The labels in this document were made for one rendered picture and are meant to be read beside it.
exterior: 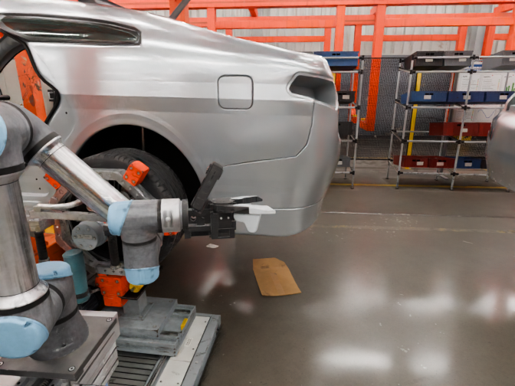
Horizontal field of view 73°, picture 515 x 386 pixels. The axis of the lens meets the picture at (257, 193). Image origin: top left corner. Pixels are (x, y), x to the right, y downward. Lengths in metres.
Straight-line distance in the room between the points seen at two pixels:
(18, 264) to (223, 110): 1.13
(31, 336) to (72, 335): 0.21
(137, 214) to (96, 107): 1.25
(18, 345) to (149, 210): 0.39
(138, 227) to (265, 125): 1.03
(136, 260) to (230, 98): 1.07
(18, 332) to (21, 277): 0.11
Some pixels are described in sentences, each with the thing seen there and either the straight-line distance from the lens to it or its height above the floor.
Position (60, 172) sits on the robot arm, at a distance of 0.91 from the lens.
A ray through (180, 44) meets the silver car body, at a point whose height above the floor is 1.68.
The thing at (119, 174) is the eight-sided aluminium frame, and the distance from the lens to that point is 1.71.
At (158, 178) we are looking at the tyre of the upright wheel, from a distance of 1.76.
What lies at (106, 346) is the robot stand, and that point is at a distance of 1.29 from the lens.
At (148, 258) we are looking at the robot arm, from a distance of 0.81.
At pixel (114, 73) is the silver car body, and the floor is 1.56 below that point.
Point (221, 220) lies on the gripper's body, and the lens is 0.77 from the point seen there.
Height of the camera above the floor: 1.49
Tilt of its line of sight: 17 degrees down
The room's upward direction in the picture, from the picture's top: straight up
